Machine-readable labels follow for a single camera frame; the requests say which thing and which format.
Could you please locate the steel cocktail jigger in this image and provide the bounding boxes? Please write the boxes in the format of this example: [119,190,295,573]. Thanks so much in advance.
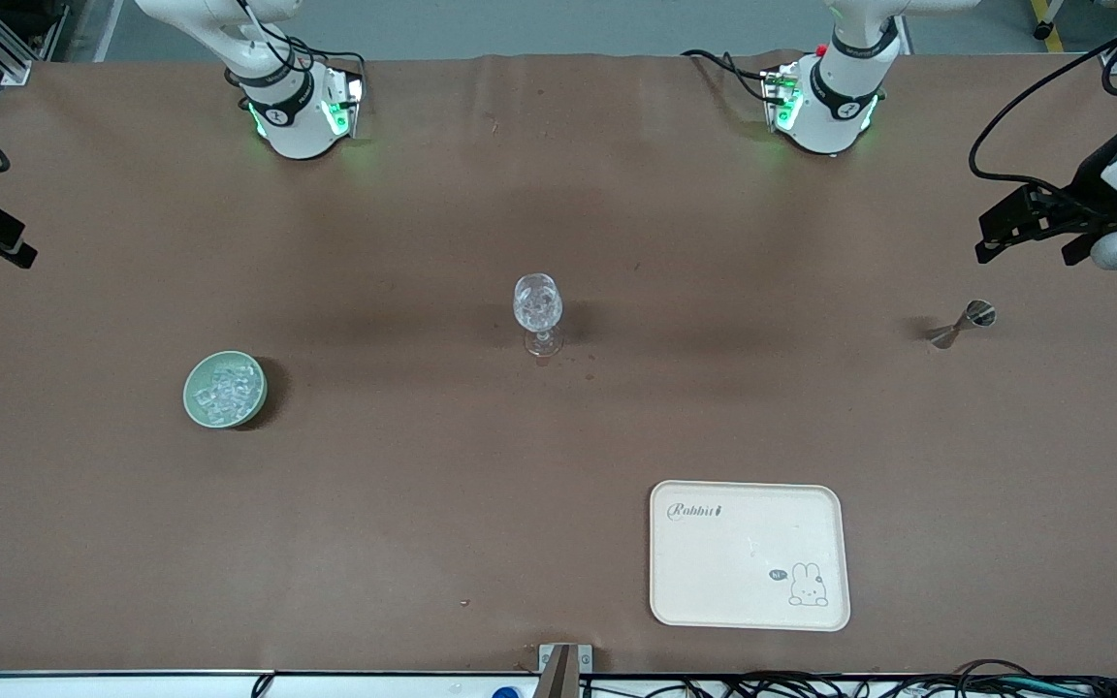
[927,300,997,350]

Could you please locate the clear ice cubes heap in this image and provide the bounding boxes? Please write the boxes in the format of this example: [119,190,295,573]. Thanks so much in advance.
[195,361,262,425]

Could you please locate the clear wine glass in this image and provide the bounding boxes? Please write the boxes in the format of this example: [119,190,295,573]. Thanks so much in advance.
[513,273,564,358]

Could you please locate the green ceramic bowl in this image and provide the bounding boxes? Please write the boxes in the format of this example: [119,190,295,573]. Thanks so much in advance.
[182,350,269,429]

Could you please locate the cream rabbit print tray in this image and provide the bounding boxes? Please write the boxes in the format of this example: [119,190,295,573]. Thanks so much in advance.
[649,480,852,633]

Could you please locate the brown table cover sheet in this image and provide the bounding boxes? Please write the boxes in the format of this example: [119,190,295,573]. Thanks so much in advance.
[0,50,1117,677]

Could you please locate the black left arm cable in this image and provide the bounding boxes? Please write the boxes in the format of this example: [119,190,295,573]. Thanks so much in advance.
[968,0,1117,187]

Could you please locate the black base cable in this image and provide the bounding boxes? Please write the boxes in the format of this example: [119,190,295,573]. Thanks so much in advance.
[682,48,778,103]
[297,41,367,86]

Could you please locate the tangled black cables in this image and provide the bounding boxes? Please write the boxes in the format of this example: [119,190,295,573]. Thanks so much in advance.
[578,659,1117,698]

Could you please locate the aluminium camera mast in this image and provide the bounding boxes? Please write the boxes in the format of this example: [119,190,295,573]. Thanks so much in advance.
[537,643,594,698]

